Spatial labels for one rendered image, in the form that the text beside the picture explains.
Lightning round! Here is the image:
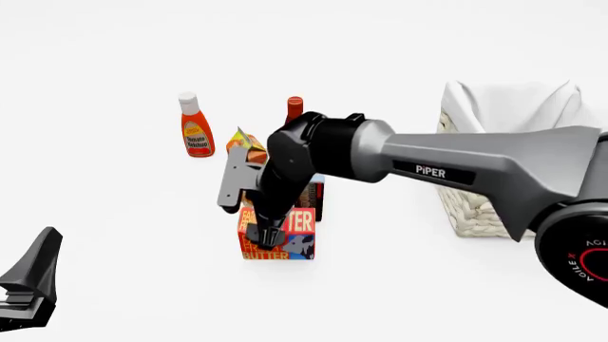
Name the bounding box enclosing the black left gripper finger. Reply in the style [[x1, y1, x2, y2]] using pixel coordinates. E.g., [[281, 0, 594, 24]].
[[0, 225, 64, 305]]

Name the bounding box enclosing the orange juice carton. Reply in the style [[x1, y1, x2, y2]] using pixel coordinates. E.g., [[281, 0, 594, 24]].
[[224, 125, 270, 210]]

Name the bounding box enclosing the dark red printed food box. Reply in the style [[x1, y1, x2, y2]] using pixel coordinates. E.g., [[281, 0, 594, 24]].
[[293, 174, 327, 223]]

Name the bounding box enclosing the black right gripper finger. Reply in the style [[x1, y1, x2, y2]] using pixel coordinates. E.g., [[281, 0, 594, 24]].
[[256, 227, 289, 251]]

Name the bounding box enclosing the dark bottle with red cap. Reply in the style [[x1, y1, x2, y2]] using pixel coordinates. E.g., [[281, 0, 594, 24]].
[[284, 95, 305, 126]]

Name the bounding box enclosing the white cloth basket lining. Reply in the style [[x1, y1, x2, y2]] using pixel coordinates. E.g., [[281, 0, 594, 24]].
[[440, 79, 600, 136]]

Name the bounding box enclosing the woven pale wicker basket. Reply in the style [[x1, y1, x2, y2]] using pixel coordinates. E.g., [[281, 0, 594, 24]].
[[435, 108, 537, 239]]

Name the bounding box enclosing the red butter box with cow print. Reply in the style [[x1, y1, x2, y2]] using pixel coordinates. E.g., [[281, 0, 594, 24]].
[[237, 206, 317, 261]]

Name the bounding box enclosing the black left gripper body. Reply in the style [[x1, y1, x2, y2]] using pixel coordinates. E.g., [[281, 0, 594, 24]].
[[0, 282, 58, 333]]

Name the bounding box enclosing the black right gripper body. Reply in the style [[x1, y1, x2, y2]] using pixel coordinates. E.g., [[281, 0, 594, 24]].
[[246, 208, 293, 234]]

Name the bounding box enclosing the tomato ketchup bottle white cap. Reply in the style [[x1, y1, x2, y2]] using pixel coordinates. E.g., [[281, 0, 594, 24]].
[[178, 91, 217, 159]]

